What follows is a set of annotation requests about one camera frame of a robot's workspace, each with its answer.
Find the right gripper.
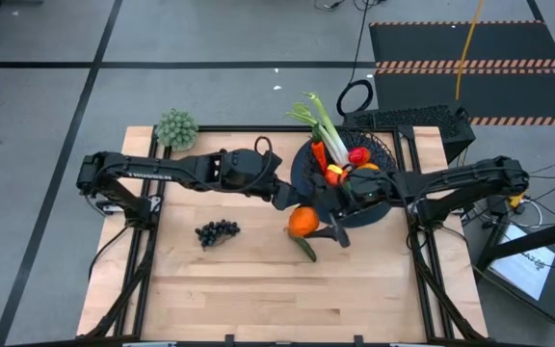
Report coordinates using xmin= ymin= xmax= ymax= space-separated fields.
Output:
xmin=306 ymin=171 xmax=389 ymax=249

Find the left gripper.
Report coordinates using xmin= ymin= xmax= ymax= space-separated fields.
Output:
xmin=219 ymin=147 xmax=304 ymax=212

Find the orange fruit green stem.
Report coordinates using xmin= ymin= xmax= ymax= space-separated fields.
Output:
xmin=286 ymin=205 xmax=321 ymax=239

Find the dark green cucumber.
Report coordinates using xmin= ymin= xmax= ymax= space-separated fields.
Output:
xmin=284 ymin=227 xmax=318 ymax=264

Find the orange carrot with leaves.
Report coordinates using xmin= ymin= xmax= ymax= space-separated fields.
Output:
xmin=310 ymin=125 xmax=330 ymax=175

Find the red yellow peach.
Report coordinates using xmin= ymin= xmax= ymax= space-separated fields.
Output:
xmin=324 ymin=163 xmax=349 ymax=188

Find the dark grape bunch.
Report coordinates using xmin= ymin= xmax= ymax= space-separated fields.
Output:
xmin=194 ymin=219 xmax=242 ymax=251

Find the orange red tomato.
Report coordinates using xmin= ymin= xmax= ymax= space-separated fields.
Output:
xmin=348 ymin=147 xmax=372 ymax=167

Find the black perforated computer case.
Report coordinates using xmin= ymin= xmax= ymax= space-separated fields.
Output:
xmin=343 ymin=104 xmax=477 ymax=164

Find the white printed sheet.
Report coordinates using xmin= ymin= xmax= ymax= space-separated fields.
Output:
xmin=489 ymin=224 xmax=555 ymax=302

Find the black floor mat striped edge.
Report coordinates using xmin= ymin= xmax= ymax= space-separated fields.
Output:
xmin=368 ymin=19 xmax=555 ymax=127

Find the black side stand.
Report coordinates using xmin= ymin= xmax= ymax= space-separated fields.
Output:
xmin=474 ymin=215 xmax=555 ymax=347

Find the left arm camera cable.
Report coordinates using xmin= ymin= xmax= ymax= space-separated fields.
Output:
xmin=252 ymin=135 xmax=275 ymax=156

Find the black wire basket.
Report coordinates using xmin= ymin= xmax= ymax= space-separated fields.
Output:
xmin=301 ymin=128 xmax=400 ymax=197

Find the thick black hanging cable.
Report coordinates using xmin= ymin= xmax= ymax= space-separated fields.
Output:
xmin=335 ymin=0 xmax=375 ymax=118

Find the yellow hanging cable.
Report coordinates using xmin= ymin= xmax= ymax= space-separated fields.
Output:
xmin=454 ymin=0 xmax=486 ymax=101

